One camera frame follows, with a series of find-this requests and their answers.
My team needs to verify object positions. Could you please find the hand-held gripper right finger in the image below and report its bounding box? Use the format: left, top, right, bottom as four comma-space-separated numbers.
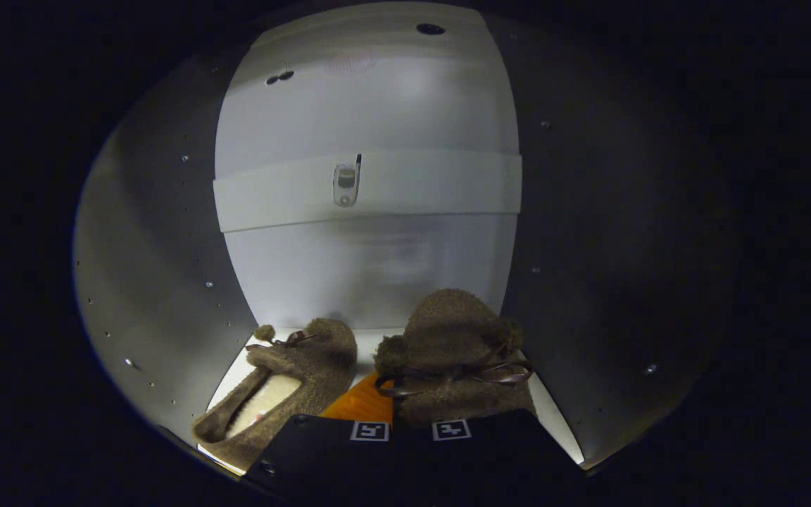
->
409, 408, 586, 506

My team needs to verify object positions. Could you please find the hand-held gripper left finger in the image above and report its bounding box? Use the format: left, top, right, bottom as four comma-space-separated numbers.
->
244, 372, 410, 506

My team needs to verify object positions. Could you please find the brown fuzzy shoe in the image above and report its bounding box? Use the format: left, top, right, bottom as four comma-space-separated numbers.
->
374, 287, 539, 429
192, 317, 358, 471

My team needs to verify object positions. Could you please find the grey shoe cabinet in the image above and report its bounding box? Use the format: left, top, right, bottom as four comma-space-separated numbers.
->
71, 0, 738, 474

